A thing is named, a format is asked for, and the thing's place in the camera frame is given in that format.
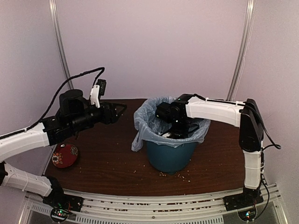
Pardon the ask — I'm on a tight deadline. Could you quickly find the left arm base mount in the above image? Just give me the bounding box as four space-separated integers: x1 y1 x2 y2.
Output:
42 194 84 223

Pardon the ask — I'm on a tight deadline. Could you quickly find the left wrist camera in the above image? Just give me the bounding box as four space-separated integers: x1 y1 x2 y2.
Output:
89 79 107 108

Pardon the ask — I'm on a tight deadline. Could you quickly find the red floral bowl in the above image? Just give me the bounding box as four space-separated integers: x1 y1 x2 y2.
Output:
51 143 78 168

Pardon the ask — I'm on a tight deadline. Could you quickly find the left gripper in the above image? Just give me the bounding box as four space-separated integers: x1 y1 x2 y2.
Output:
69 100 128 132

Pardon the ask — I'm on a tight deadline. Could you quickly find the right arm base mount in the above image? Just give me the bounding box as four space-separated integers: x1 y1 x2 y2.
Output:
223 193 263 222

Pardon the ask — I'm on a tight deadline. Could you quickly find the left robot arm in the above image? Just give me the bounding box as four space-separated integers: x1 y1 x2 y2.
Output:
0 89 127 207

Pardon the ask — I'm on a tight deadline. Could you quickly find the left aluminium frame post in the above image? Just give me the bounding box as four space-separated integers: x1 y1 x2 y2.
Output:
49 0 71 80

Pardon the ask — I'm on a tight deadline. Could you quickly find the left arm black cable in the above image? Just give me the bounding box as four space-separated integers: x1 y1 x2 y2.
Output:
0 67 105 138

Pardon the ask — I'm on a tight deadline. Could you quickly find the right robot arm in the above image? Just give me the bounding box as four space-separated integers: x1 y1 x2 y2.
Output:
156 94 264 206

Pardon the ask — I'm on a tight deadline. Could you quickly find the teal plastic trash bin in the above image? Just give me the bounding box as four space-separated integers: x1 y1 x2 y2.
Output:
146 141 198 175

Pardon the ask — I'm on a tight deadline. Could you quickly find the translucent blue plastic trash bag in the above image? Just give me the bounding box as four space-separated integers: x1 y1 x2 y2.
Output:
131 96 211 152

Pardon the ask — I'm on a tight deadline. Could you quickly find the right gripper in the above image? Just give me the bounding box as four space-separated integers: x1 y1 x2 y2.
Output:
167 119 188 156

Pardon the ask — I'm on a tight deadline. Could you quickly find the aluminium frame post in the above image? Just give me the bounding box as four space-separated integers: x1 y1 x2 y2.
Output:
226 0 256 101
49 0 71 80

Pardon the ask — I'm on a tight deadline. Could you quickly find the right aluminium frame post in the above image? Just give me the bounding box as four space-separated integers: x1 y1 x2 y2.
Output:
226 0 256 101

